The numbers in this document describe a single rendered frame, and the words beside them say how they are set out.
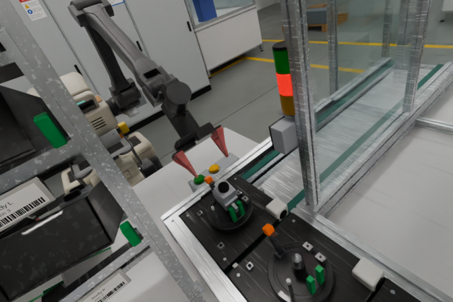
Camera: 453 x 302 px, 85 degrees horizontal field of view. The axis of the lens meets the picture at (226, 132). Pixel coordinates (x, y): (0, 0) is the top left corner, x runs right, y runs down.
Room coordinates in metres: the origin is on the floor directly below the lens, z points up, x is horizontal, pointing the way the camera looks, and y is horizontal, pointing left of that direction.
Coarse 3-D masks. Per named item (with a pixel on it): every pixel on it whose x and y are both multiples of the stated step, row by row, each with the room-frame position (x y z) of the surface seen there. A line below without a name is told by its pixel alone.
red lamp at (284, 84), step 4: (276, 76) 0.50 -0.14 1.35; (280, 76) 0.48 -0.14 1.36; (284, 76) 0.47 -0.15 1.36; (288, 76) 0.47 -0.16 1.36; (280, 80) 0.48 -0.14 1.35; (284, 80) 0.47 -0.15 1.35; (288, 80) 0.47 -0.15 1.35; (280, 84) 0.48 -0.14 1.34; (284, 84) 0.48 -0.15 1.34; (288, 84) 0.47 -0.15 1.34; (280, 88) 0.49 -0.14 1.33; (284, 88) 0.48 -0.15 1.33; (288, 88) 0.47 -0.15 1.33; (280, 92) 0.49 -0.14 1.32; (284, 92) 0.48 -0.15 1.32; (288, 92) 0.47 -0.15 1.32; (292, 92) 0.47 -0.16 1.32
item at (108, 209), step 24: (96, 192) 0.30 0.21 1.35; (48, 216) 0.24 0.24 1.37; (72, 216) 0.25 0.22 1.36; (96, 216) 0.25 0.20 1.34; (120, 216) 0.32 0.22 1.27; (0, 240) 0.23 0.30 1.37; (24, 240) 0.23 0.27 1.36; (48, 240) 0.23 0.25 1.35; (72, 240) 0.23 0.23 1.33; (96, 240) 0.23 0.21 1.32; (0, 264) 0.21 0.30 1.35; (24, 264) 0.21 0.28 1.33; (48, 264) 0.22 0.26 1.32; (72, 264) 0.22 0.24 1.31; (0, 288) 0.20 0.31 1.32; (24, 288) 0.20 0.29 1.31
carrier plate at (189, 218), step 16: (256, 192) 0.56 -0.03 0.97; (192, 208) 0.57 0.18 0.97; (256, 208) 0.50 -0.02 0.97; (192, 224) 0.51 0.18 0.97; (208, 224) 0.49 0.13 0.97; (256, 224) 0.44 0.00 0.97; (272, 224) 0.43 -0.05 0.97; (208, 240) 0.44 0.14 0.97; (224, 240) 0.43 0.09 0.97; (240, 240) 0.41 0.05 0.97; (256, 240) 0.40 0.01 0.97; (224, 256) 0.38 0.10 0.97; (240, 256) 0.37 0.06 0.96; (224, 272) 0.35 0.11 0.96
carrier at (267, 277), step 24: (264, 240) 0.39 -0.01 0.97; (288, 240) 0.37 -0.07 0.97; (312, 240) 0.35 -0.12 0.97; (240, 264) 0.35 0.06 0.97; (264, 264) 0.33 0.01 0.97; (288, 264) 0.30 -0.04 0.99; (312, 264) 0.29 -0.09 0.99; (336, 264) 0.28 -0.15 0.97; (360, 264) 0.26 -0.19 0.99; (240, 288) 0.29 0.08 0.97; (264, 288) 0.28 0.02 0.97; (288, 288) 0.23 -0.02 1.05; (312, 288) 0.23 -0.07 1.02; (336, 288) 0.24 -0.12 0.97; (360, 288) 0.23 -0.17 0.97
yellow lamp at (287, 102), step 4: (280, 96) 0.49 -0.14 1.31; (284, 96) 0.48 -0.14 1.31; (288, 96) 0.47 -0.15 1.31; (292, 96) 0.47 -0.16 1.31; (280, 100) 0.50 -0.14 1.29; (284, 100) 0.48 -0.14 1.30; (288, 100) 0.47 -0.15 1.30; (292, 100) 0.47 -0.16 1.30; (284, 104) 0.48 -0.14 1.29; (288, 104) 0.47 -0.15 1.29; (292, 104) 0.47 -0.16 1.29; (284, 108) 0.48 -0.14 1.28; (288, 108) 0.48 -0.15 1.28; (292, 108) 0.47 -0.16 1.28; (284, 112) 0.48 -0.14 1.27; (288, 112) 0.48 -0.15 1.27; (292, 112) 0.47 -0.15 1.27
